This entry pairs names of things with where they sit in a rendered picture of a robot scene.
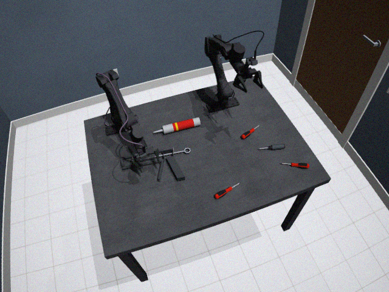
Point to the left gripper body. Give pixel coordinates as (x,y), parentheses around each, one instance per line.
(244,70)

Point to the red and black screwdriver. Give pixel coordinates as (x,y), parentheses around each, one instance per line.
(246,134)
(223,192)
(300,165)

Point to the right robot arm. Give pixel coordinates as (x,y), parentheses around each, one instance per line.
(118,115)

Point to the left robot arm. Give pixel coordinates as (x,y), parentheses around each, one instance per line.
(233,52)

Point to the grey screwdriver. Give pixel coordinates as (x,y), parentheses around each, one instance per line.
(276,147)

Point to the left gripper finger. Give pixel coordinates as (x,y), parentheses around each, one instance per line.
(258,75)
(238,81)

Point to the white sealant cartridge with red and yellow stripes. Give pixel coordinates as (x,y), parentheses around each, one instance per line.
(190,123)

